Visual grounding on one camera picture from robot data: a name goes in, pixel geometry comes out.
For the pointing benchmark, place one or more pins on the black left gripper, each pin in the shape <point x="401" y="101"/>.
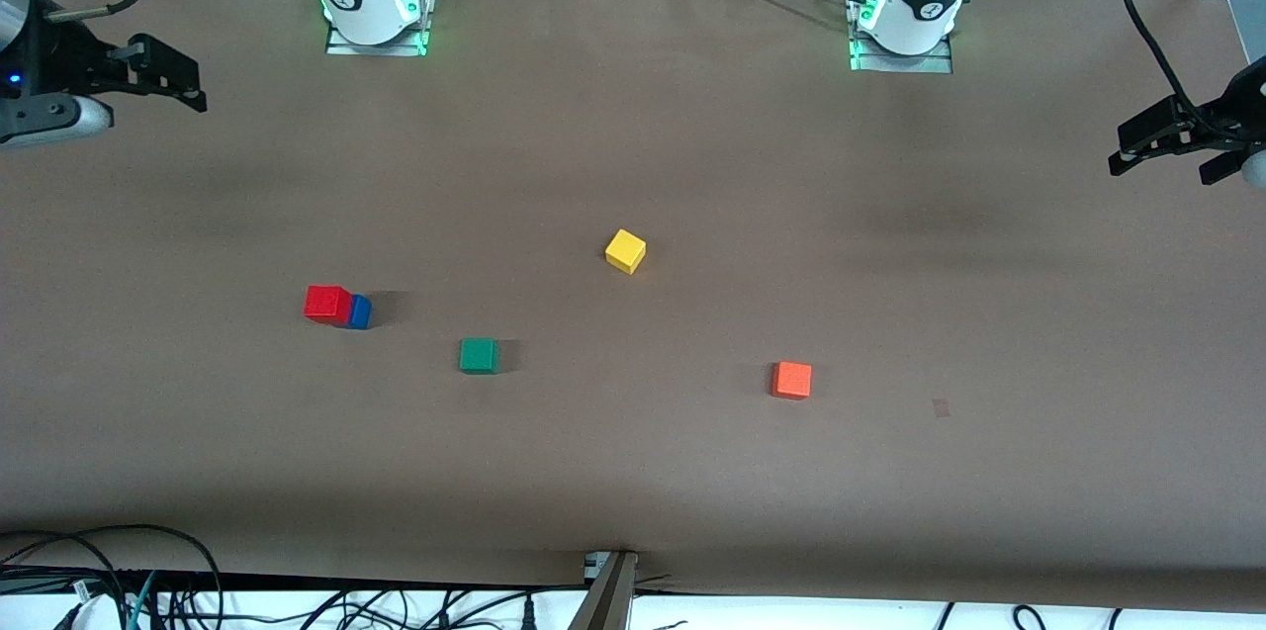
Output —
<point x="1229" y="108"/>

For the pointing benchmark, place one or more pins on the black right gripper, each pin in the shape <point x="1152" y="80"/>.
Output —
<point x="61" y="56"/>

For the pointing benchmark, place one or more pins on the red wooden block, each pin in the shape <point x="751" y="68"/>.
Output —
<point x="326" y="306"/>

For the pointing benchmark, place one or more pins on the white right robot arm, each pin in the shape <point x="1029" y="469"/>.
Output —
<point x="361" y="12"/>

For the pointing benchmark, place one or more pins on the blue wooden block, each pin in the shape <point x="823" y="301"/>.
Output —
<point x="362" y="314"/>

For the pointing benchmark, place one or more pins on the green wooden block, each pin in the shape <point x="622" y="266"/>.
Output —
<point x="479" y="355"/>

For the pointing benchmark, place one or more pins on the orange wooden block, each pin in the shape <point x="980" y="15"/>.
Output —
<point x="791" y="380"/>

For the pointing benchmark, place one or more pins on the yellow wooden block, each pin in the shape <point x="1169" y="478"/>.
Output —
<point x="625" y="251"/>

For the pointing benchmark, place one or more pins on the brown table cover sheet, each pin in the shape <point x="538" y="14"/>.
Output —
<point x="633" y="472"/>

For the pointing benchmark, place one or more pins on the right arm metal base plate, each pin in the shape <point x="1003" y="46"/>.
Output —
<point x="341" y="44"/>

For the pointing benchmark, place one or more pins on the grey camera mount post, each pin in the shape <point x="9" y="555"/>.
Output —
<point x="608" y="600"/>

